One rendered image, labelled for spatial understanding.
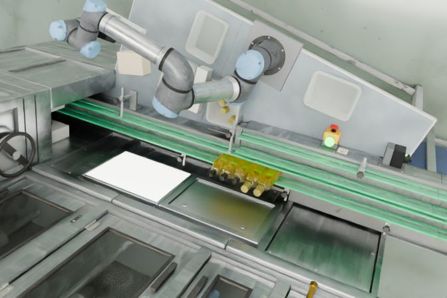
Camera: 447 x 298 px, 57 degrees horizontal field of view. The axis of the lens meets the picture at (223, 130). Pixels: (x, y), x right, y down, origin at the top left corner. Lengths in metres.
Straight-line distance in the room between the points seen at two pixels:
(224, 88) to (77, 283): 0.93
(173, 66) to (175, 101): 0.13
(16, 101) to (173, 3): 0.89
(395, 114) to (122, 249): 1.28
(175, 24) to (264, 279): 1.32
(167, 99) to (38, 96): 0.75
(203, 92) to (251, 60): 0.26
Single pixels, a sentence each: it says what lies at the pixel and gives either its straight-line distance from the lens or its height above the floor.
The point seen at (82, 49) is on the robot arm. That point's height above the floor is 1.43.
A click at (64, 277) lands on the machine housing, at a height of 1.81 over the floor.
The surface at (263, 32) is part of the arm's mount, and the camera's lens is 2.00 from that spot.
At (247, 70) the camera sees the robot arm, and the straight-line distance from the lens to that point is 1.81.
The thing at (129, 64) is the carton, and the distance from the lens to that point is 2.33.
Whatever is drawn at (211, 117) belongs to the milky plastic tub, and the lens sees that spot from 2.15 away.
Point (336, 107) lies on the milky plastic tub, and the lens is 1.99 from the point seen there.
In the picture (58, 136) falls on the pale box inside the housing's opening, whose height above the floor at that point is 1.08.
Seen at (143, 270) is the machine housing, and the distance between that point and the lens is 1.61.
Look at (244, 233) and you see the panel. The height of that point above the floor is 1.29.
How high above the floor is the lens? 2.65
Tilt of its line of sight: 59 degrees down
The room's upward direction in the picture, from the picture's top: 126 degrees counter-clockwise
